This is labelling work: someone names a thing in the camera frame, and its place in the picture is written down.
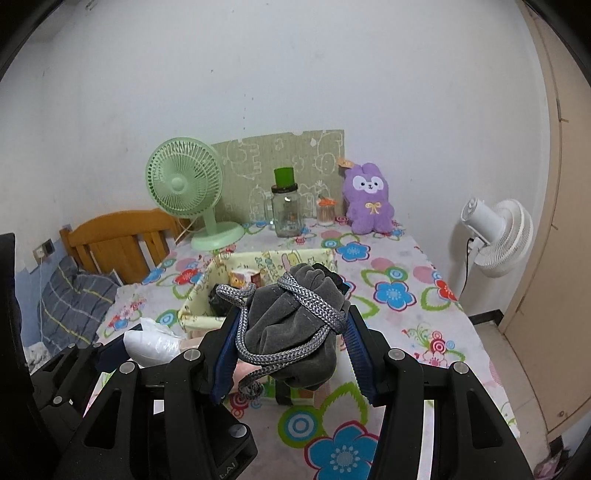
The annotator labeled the purple plush bunny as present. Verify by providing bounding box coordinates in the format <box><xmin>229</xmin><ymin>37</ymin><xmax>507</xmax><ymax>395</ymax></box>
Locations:
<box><xmin>342</xmin><ymin>163</ymin><xmax>394</xmax><ymax>235</ymax></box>

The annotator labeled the wooden door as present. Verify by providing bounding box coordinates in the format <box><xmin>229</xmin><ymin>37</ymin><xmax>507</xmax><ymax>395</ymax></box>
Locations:
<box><xmin>501</xmin><ymin>4</ymin><xmax>590</xmax><ymax>439</ymax></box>

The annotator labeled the white crumpled bedding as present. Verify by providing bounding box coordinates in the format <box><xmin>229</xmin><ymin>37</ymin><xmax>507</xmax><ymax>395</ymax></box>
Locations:
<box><xmin>24</xmin><ymin>342</ymin><xmax>52</xmax><ymax>374</ymax></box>

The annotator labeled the green desk fan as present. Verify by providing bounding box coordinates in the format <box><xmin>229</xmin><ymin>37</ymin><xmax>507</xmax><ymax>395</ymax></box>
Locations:
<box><xmin>145</xmin><ymin>137</ymin><xmax>245</xmax><ymax>251</ymax></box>

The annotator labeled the white standing fan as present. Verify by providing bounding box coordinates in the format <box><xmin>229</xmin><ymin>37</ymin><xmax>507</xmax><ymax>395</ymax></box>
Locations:
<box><xmin>460</xmin><ymin>198</ymin><xmax>534</xmax><ymax>278</ymax></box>

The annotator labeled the pink paper packet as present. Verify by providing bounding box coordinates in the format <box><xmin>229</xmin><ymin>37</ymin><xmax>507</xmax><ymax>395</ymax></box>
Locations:
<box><xmin>230</xmin><ymin>360</ymin><xmax>260</xmax><ymax>393</ymax></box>

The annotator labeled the floral tablecloth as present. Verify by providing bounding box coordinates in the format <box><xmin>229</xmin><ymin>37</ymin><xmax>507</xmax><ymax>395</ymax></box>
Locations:
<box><xmin>97</xmin><ymin>219</ymin><xmax>516</xmax><ymax>479</ymax></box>

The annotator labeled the green patterned cardboard panel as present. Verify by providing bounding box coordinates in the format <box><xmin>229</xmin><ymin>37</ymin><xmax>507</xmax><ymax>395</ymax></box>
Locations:
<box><xmin>210</xmin><ymin>129</ymin><xmax>347</xmax><ymax>225</ymax></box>

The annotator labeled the yellow cartoon fabric box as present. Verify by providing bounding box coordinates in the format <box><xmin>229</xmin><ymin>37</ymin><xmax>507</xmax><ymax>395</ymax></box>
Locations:
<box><xmin>177</xmin><ymin>248</ymin><xmax>338</xmax><ymax>338</ymax></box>

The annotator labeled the cartoon tissue pack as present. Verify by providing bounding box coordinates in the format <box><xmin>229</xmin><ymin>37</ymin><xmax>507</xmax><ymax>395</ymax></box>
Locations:
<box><xmin>228</xmin><ymin>268</ymin><xmax>263</xmax><ymax>289</ymax></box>

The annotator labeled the toothpick jar orange lid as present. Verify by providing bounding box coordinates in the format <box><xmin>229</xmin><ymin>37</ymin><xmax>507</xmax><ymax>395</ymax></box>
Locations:
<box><xmin>317</xmin><ymin>196</ymin><xmax>337</xmax><ymax>226</ymax></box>

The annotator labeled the grey plaid pillow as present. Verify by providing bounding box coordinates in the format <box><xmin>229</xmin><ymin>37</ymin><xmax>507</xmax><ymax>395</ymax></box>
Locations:
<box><xmin>39</xmin><ymin>256</ymin><xmax>121</xmax><ymax>356</ymax></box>

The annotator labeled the green tissue pack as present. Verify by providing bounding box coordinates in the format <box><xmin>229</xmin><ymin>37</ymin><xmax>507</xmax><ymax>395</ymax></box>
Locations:
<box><xmin>266</xmin><ymin>378</ymin><xmax>315</xmax><ymax>406</ymax></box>

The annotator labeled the black plastic bag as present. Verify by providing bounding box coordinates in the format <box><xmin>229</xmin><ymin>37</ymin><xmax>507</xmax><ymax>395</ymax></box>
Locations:
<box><xmin>208</xmin><ymin>284</ymin><xmax>231</xmax><ymax>317</ymax></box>

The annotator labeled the green cup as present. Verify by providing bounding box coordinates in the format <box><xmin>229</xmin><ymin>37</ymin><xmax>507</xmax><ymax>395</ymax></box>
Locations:
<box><xmin>273</xmin><ymin>167</ymin><xmax>296</xmax><ymax>189</ymax></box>

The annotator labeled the grey drawstring pouch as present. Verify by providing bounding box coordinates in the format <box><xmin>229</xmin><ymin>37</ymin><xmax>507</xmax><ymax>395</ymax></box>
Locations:
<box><xmin>216</xmin><ymin>263</ymin><xmax>349</xmax><ymax>400</ymax></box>

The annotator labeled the wall power socket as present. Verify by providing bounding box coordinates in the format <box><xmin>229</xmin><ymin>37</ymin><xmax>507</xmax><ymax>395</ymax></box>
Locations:
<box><xmin>33</xmin><ymin>239</ymin><xmax>55</xmax><ymax>264</ymax></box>

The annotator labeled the glass mason jar mug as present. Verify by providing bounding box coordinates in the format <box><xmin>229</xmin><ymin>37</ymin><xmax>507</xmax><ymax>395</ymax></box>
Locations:
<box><xmin>263</xmin><ymin>184</ymin><xmax>304</xmax><ymax>238</ymax></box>

